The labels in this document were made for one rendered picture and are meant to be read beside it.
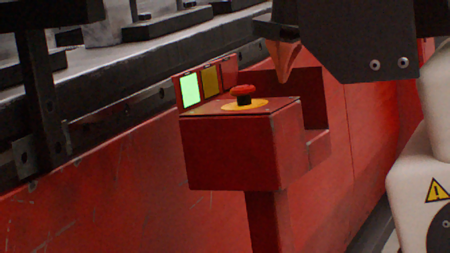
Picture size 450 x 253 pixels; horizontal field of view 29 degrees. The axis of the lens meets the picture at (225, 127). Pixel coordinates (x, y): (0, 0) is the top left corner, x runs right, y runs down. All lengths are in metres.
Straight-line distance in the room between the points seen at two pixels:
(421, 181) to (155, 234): 0.68
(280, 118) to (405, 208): 0.49
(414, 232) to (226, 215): 0.88
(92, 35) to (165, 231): 0.38
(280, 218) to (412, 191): 0.61
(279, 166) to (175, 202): 0.26
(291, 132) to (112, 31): 0.42
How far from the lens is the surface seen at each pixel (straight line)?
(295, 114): 1.32
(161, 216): 1.42
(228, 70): 1.45
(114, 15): 1.58
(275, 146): 1.26
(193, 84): 1.36
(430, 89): 0.79
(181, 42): 1.52
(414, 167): 0.81
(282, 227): 1.40
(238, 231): 1.72
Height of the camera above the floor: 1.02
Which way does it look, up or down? 12 degrees down
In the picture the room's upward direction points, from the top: 8 degrees counter-clockwise
